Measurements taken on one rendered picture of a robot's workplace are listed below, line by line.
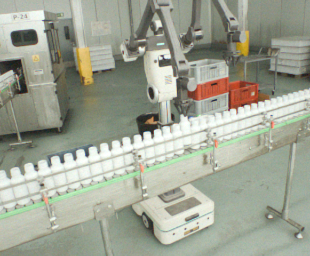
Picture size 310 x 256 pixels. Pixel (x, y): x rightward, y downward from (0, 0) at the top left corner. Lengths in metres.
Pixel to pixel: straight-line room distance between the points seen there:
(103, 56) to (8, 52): 6.34
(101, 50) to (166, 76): 8.86
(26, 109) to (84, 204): 3.84
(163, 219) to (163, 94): 0.96
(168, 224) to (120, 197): 0.90
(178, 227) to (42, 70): 3.45
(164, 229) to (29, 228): 1.19
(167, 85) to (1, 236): 1.42
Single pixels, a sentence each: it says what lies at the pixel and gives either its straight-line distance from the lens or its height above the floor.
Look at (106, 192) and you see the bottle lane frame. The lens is 1.44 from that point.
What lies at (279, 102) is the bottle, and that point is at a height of 1.13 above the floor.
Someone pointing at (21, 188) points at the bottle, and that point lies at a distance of 1.36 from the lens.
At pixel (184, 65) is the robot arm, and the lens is 1.51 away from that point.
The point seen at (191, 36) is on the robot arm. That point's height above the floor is 1.58.
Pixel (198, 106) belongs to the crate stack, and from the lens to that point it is 3.83.
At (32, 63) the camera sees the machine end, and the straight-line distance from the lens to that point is 4.96.
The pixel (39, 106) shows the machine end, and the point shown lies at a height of 0.53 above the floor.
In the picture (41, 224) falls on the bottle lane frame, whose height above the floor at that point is 0.89.
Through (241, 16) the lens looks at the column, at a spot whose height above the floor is 1.61.
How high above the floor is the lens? 1.71
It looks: 21 degrees down
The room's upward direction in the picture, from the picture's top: 5 degrees counter-clockwise
